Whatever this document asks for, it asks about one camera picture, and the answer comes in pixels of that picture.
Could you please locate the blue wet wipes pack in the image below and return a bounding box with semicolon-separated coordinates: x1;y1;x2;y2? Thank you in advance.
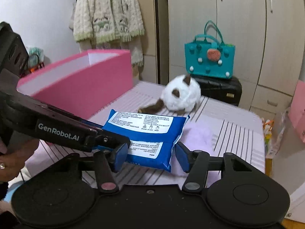
99;110;190;172

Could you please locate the lilac fluffy soft item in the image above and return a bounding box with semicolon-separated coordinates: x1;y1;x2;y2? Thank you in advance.
178;122;214;156

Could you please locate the person's left hand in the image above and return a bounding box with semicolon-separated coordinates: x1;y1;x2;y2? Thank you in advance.
1;139;39;182

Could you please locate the brown woven basket bag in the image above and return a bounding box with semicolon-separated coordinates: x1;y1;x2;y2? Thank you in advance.
21;47;44;77

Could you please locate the pink storage box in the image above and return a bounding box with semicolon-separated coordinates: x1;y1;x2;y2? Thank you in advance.
17;49;133;119

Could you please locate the white brown plush cat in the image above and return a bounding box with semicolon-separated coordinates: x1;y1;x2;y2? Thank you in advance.
137;74;201;114

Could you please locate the black suitcase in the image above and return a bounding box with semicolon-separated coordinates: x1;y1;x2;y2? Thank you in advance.
191;74;242;106

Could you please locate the teal felt handbag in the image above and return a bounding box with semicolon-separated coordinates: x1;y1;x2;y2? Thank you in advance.
185;20;235;79

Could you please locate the pink paper shopping bag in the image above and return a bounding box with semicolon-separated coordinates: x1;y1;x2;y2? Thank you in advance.
288;80;305;142

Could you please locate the cream knit cardigan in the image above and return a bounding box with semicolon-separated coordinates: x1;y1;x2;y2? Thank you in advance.
71;0;145;66

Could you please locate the white wardrobe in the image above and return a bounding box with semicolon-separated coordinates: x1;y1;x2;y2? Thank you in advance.
168;0;304;119

